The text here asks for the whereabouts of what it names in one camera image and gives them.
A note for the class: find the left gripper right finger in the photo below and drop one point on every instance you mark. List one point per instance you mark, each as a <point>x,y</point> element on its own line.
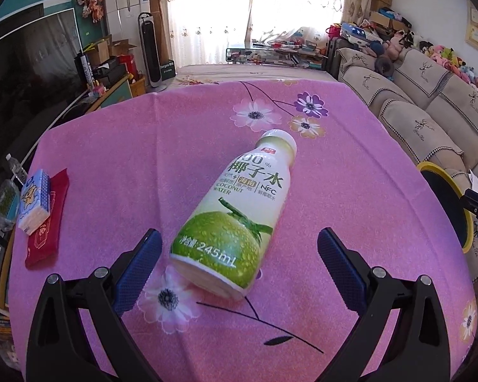
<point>418,349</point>

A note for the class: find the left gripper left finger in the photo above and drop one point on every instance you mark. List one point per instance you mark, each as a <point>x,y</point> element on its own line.
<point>58,347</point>

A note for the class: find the green coconut water bottle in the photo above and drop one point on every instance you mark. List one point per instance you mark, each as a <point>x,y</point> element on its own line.
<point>221,246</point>

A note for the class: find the yellow rimmed black trash bin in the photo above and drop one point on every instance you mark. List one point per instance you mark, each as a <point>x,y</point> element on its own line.
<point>448,194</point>

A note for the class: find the beige sofa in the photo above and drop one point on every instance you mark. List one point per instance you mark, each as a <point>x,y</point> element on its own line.
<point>429,111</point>

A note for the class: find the red envelope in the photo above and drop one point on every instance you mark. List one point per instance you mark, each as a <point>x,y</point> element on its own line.
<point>43,243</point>

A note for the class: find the blue tissue pack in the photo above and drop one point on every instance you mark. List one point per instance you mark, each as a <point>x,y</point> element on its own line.
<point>35,202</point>

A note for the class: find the clear plastic container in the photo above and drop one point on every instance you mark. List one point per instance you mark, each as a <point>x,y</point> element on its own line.
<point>9,203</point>

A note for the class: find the clear water bottle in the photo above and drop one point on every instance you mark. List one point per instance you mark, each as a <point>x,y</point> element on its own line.
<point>16,168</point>

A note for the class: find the plush toys pile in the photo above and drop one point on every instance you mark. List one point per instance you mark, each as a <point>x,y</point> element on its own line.
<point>442,55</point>

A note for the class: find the pink floral tablecloth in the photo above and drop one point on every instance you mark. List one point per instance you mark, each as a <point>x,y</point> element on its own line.
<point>147,162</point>

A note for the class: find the glass coffee table with clutter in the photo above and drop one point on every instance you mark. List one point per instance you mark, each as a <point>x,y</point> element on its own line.
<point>282,53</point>

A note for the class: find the tv stand cabinet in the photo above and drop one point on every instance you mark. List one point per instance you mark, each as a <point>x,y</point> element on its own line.
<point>119,92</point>

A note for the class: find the large black television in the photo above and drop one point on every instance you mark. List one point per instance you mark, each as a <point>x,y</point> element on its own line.
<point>38,82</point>

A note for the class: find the cardboard boxes by television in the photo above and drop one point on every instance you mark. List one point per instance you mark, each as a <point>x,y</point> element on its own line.
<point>101,50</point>

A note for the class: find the white curtains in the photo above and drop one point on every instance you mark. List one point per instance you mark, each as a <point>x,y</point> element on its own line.
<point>200,31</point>

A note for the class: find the black tower fan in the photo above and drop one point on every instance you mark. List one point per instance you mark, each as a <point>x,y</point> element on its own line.
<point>150,51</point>

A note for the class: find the white air conditioner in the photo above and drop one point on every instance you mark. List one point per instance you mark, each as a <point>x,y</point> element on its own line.
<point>122,21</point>

